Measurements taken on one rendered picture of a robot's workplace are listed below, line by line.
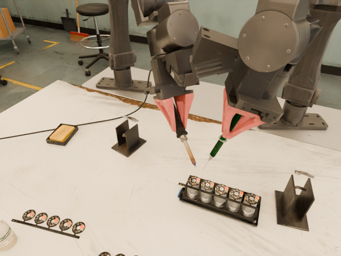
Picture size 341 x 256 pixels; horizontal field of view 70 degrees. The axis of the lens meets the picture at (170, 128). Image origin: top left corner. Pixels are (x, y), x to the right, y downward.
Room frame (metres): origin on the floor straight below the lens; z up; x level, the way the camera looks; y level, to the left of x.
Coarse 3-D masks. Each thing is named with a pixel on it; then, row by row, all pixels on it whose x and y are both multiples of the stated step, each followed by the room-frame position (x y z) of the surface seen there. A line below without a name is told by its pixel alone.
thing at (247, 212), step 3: (249, 198) 0.28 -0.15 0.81; (252, 198) 0.28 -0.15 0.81; (249, 204) 0.27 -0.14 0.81; (255, 204) 0.26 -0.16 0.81; (243, 207) 0.27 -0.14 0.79; (246, 207) 0.27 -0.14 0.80; (249, 207) 0.26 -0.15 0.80; (243, 210) 0.27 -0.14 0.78; (246, 210) 0.27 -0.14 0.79; (249, 210) 0.26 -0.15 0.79; (252, 210) 0.26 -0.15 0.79; (243, 213) 0.27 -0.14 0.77; (246, 213) 0.26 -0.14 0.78; (249, 213) 0.26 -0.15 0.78; (252, 213) 0.26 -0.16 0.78; (246, 216) 0.26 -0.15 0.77; (249, 216) 0.26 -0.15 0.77
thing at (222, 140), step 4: (232, 116) 0.32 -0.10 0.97; (236, 116) 0.32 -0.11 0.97; (240, 116) 0.32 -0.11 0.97; (232, 120) 0.32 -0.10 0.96; (236, 120) 0.32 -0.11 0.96; (232, 124) 0.32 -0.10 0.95; (232, 128) 0.32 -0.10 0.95; (220, 136) 0.33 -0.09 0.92; (220, 140) 0.32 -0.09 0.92; (224, 140) 0.32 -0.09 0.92; (216, 144) 0.32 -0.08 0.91; (220, 144) 0.32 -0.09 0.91; (216, 148) 0.32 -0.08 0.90; (212, 152) 0.32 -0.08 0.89; (216, 152) 0.32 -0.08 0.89; (212, 156) 0.32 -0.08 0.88
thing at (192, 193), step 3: (195, 177) 0.33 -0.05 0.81; (192, 180) 0.32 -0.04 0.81; (195, 180) 0.32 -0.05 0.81; (192, 183) 0.31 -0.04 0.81; (195, 186) 0.31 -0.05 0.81; (198, 186) 0.31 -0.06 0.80; (189, 189) 0.31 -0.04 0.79; (192, 189) 0.31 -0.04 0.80; (189, 192) 0.31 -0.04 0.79; (192, 192) 0.31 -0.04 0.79; (195, 192) 0.31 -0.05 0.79; (198, 192) 0.31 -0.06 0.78; (189, 195) 0.31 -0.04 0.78; (192, 195) 0.31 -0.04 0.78; (195, 195) 0.31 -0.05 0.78; (192, 198) 0.31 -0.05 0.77
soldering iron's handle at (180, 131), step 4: (176, 112) 0.43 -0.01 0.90; (176, 116) 0.42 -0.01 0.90; (176, 120) 0.41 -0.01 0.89; (180, 120) 0.41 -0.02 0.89; (176, 124) 0.40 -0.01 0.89; (180, 124) 0.40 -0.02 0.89; (176, 128) 0.40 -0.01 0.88; (180, 128) 0.40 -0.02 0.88; (184, 128) 0.40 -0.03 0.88; (176, 132) 0.39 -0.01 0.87; (180, 132) 0.39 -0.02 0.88; (184, 132) 0.39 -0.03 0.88
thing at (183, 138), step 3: (183, 135) 0.38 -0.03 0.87; (180, 138) 0.38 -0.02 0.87; (183, 138) 0.38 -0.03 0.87; (186, 138) 0.38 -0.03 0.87; (183, 141) 0.38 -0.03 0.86; (186, 141) 0.38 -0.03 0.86; (186, 144) 0.37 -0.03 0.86; (186, 147) 0.36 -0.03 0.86; (189, 147) 0.36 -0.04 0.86; (189, 150) 0.36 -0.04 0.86; (189, 153) 0.35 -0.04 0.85; (189, 156) 0.35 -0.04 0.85; (192, 156) 0.35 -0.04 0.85; (192, 159) 0.34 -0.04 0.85; (192, 162) 0.34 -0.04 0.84; (195, 162) 0.34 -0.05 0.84
